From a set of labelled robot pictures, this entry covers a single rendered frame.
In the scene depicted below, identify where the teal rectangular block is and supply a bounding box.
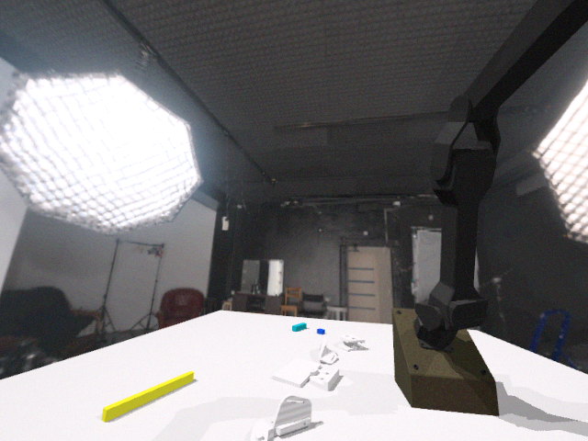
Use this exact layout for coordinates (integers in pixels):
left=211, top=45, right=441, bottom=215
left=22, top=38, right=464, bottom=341
left=292, top=322, right=307, bottom=332

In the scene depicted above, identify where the yellow flat bar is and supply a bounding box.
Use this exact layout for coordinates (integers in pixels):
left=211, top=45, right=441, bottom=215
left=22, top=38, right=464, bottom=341
left=102, top=371, right=195, bottom=422

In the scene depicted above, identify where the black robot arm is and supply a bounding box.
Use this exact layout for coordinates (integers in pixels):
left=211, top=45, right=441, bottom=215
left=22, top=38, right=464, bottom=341
left=414, top=0, right=588, bottom=353

